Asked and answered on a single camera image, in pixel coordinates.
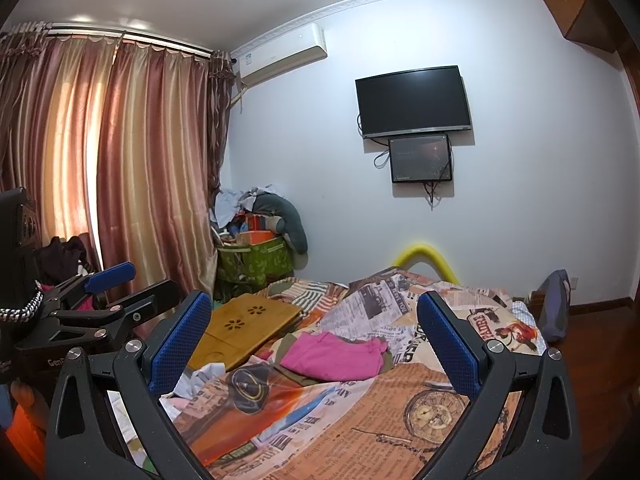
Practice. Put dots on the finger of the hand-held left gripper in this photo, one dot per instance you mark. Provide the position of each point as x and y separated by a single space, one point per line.
150 300
112 276

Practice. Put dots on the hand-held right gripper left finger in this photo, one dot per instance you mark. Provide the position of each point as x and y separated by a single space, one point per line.
175 345

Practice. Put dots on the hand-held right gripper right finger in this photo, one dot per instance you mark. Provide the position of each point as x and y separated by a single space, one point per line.
450 345

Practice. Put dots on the pink pants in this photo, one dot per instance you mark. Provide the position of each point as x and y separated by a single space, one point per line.
330 357

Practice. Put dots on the light blue cloth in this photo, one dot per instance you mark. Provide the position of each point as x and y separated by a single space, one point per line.
200 375

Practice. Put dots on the dark maroon clothes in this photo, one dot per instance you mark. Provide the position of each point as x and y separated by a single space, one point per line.
65 255

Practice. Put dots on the olive green cloth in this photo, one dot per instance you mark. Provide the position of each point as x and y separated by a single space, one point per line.
386 360

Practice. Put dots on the bamboo lap tray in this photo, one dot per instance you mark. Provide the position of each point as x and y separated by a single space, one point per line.
245 325

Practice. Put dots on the blue checked cloth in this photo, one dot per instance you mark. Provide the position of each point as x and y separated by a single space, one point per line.
530 325

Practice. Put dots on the white floral bed sheet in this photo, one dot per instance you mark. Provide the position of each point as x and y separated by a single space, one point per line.
122 420

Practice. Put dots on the yellow foam tube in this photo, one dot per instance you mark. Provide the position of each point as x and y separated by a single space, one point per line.
425 251

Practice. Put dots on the blue grey bag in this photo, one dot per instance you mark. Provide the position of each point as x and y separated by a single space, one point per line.
555 310

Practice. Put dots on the green patterned storage bag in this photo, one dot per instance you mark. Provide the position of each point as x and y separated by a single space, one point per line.
260 263

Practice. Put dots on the striped pink curtain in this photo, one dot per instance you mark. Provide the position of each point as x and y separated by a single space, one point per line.
140 160

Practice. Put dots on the orange box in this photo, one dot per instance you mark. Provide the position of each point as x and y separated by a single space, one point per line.
255 238

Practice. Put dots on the printed newspaper pattern blanket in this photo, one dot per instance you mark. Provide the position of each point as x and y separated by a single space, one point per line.
350 425

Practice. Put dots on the pile of pale clothes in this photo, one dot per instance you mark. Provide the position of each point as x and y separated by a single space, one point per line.
235 200

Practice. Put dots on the grey plush pillow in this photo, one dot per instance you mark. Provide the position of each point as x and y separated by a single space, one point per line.
280 207

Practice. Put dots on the orange cloth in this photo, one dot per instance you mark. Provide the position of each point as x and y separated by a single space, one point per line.
27 435

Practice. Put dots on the white air conditioner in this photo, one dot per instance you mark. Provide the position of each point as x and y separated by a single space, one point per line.
280 55

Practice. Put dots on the small black wall monitor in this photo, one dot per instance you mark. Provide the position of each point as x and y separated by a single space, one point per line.
420 157

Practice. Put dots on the white curtain rail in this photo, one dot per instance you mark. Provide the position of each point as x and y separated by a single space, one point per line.
150 40

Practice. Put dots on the black wall television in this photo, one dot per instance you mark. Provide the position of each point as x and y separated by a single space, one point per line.
415 100

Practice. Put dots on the brown wooden wall cabinet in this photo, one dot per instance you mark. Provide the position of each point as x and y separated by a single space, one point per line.
575 0

